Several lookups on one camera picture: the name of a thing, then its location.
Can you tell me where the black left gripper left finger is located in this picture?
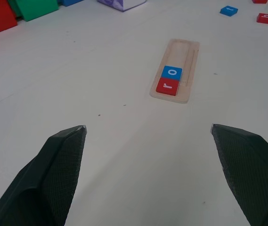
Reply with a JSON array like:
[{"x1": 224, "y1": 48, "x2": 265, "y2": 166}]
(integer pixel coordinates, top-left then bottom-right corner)
[{"x1": 0, "y1": 125, "x2": 88, "y2": 226}]

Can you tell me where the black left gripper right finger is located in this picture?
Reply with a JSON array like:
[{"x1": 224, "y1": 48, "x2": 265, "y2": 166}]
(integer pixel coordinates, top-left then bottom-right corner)
[{"x1": 210, "y1": 123, "x2": 268, "y2": 226}]

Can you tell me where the red tile letter b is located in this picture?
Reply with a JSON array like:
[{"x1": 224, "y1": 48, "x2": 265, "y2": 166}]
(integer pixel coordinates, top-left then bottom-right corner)
[{"x1": 256, "y1": 13, "x2": 268, "y2": 24}]

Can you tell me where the red tile letter r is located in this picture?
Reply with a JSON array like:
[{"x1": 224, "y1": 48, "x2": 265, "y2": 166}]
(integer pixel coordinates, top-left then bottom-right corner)
[{"x1": 155, "y1": 77, "x2": 180, "y2": 97}]

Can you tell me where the blue tile letter o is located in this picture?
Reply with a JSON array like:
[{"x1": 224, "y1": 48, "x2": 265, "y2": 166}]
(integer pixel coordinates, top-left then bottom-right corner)
[{"x1": 161, "y1": 65, "x2": 183, "y2": 82}]

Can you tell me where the wooden letter tray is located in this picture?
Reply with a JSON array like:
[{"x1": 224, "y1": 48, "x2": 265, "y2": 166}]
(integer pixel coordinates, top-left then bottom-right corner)
[{"x1": 149, "y1": 39, "x2": 200, "y2": 105}]

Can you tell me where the blue tile letter t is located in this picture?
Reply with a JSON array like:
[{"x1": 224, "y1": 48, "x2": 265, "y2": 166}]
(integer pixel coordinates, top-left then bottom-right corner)
[{"x1": 219, "y1": 5, "x2": 239, "y2": 17}]

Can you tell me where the blue box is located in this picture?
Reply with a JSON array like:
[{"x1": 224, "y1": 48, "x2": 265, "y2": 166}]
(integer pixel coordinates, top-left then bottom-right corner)
[{"x1": 57, "y1": 0, "x2": 85, "y2": 7}]

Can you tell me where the purple and white box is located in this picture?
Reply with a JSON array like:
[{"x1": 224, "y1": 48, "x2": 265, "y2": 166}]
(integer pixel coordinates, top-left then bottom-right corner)
[{"x1": 97, "y1": 0, "x2": 147, "y2": 12}]

